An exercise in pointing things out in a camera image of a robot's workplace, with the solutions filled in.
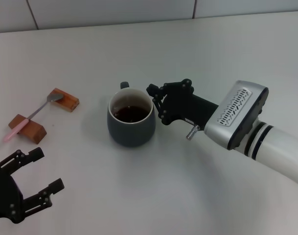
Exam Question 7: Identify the pink handled metal spoon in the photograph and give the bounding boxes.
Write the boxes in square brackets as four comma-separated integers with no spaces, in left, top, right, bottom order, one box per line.
[3,93,64,142]

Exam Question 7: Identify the silver metal connector plug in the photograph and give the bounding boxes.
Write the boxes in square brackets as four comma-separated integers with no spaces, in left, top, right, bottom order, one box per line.
[186,124,200,141]

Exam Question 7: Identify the dark brown coffee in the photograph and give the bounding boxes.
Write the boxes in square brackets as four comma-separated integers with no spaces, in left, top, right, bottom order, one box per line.
[113,105,149,123]

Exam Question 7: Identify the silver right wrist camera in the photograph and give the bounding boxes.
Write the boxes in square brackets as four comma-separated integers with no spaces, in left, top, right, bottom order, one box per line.
[204,80,270,151]

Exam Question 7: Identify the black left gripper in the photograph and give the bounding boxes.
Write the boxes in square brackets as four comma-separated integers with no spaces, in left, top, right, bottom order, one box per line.
[0,146,66,225]

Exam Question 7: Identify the grey ceramic cup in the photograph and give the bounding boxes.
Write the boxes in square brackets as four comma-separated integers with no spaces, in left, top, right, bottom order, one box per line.
[107,81,157,148]

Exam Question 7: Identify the flat wooden block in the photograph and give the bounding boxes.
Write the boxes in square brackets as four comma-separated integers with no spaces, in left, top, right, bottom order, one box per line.
[48,87,80,113]

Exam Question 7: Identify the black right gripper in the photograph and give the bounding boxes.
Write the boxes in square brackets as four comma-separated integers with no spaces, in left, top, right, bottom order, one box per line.
[146,78,219,128]

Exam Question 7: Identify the thick wooden block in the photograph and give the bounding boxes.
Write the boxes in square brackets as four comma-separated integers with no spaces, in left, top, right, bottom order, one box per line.
[8,114,47,145]

